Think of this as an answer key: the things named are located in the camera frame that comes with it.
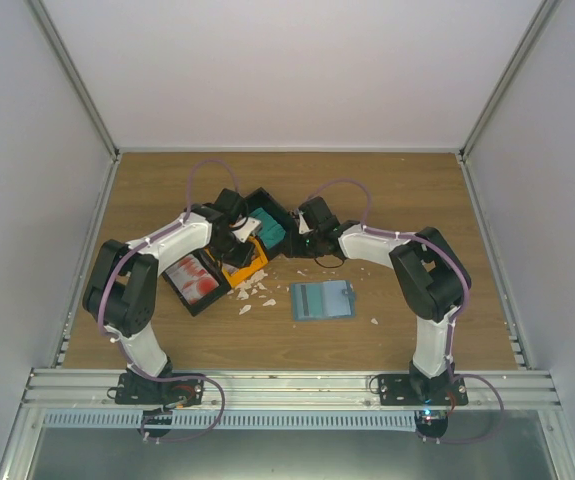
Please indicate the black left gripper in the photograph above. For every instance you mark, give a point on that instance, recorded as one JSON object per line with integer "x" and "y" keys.
{"x": 242, "y": 260}

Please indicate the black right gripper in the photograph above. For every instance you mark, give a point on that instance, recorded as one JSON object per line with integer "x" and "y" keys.
{"x": 293, "y": 249}

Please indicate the black three-compartment card tray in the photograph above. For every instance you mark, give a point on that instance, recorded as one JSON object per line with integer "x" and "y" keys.
{"x": 230, "y": 202}

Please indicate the blue leather card holder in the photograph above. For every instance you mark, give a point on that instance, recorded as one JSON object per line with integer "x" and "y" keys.
{"x": 313, "y": 301}

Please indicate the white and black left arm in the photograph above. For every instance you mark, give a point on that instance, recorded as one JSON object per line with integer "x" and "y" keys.
{"x": 121, "y": 290}

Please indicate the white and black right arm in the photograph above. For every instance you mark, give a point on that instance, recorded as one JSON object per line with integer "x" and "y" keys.
{"x": 433, "y": 282}

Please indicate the red and white card stack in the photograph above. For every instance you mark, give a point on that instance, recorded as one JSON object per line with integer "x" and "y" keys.
{"x": 191, "y": 279}

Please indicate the orange middle tray bin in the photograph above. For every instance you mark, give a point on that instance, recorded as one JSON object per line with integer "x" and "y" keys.
{"x": 235, "y": 276}

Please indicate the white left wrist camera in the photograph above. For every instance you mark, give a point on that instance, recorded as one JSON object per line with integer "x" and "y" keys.
{"x": 246, "y": 227}

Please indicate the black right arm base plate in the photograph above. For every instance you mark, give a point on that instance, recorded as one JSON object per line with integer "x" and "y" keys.
{"x": 404, "y": 389}

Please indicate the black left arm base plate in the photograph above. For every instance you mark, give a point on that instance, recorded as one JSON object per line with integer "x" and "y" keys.
{"x": 133, "y": 389}

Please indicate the grey slotted cable duct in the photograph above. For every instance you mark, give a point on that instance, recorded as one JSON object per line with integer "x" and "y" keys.
{"x": 245, "y": 419}

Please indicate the aluminium front frame rail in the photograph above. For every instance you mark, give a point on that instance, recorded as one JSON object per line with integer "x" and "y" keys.
{"x": 279, "y": 390}

